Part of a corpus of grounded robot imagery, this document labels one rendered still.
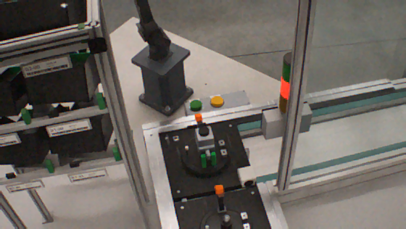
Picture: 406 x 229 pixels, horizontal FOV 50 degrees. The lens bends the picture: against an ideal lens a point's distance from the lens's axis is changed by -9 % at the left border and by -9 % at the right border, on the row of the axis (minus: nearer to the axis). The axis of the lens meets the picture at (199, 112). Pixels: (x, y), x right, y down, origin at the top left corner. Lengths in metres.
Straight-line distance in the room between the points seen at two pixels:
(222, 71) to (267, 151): 0.45
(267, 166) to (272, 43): 1.92
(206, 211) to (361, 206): 0.49
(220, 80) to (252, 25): 1.70
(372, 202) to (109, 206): 0.82
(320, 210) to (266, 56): 1.89
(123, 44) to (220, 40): 1.41
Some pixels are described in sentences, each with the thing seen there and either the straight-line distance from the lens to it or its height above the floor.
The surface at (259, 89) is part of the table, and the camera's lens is 1.74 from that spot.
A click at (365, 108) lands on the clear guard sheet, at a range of 1.21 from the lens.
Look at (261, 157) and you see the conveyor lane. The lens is 1.47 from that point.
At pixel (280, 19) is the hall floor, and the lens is 3.52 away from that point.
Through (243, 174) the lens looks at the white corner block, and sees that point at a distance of 1.34.
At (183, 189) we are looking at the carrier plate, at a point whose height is 0.97.
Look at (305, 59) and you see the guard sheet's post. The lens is 0.98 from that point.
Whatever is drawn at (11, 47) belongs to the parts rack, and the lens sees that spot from 0.77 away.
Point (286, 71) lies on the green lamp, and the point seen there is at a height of 1.39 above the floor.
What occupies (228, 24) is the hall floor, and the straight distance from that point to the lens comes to 3.45.
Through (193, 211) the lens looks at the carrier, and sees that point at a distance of 1.30.
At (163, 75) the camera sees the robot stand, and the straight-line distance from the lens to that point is 1.52.
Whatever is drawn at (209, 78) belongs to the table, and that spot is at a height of 0.86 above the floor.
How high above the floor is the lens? 2.09
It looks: 48 degrees down
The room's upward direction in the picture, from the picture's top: 4 degrees counter-clockwise
